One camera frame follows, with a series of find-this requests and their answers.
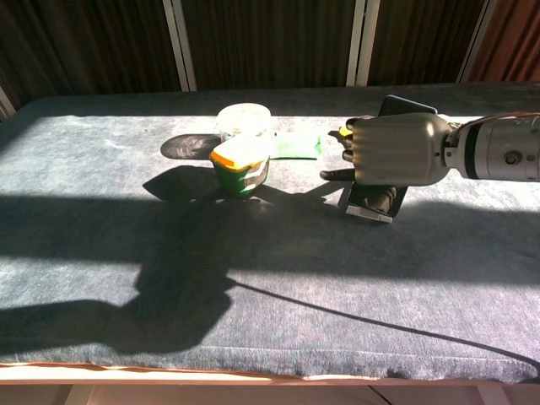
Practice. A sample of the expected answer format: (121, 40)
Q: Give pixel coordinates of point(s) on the dark brown curtain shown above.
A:
(270, 42)

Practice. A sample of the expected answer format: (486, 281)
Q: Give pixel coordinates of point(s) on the reddish brown curtain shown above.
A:
(514, 38)

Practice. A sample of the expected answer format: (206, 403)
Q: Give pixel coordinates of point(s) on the small yellow bottle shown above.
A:
(346, 131)

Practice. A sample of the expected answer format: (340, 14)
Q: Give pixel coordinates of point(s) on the black smartphone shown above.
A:
(396, 105)

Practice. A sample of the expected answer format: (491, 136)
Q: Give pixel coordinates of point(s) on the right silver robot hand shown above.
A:
(396, 147)

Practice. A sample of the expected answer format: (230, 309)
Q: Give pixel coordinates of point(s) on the white ribbed phone stand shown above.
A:
(371, 214)

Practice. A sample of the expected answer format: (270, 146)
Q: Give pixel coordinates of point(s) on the white round container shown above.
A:
(244, 120)

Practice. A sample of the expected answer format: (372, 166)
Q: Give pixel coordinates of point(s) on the light green packet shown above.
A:
(295, 147)

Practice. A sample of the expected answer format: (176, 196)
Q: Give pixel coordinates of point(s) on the grey table cloth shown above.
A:
(295, 261)

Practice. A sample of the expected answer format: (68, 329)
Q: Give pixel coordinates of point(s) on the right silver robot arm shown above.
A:
(498, 147)

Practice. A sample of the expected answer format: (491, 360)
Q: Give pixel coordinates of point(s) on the green box with orange lid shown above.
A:
(240, 169)

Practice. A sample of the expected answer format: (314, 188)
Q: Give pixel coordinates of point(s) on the white window post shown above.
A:
(179, 42)
(363, 42)
(5, 103)
(476, 42)

